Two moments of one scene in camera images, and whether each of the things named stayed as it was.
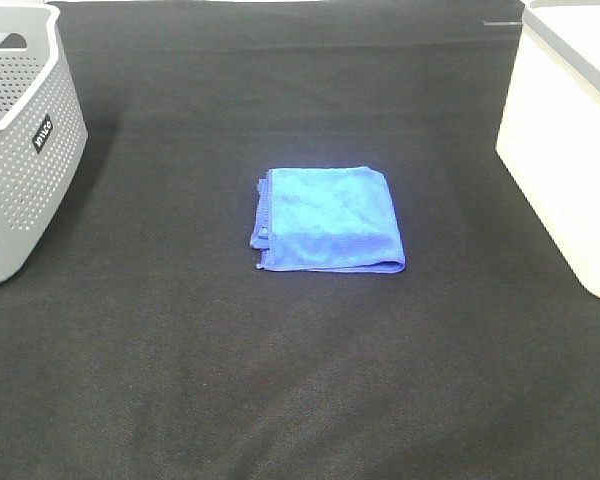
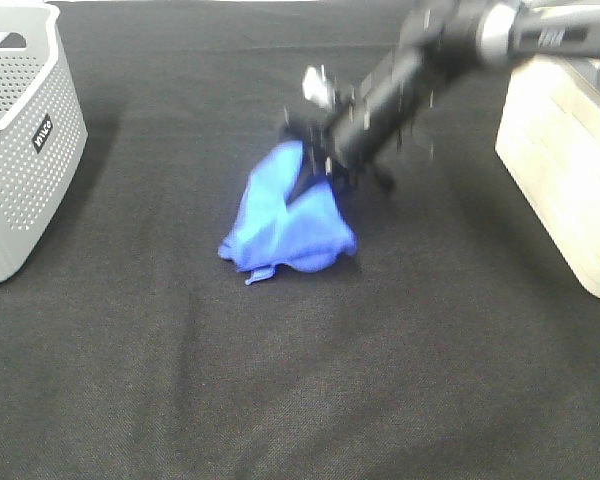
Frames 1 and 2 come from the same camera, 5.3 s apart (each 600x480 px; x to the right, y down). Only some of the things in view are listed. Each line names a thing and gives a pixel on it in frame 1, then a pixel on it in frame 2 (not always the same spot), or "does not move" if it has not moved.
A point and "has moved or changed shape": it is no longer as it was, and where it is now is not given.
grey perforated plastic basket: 33,135 does not move
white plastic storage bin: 559,134 does not move
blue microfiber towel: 335,219 has moved or changed shape
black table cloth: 142,342 does not move
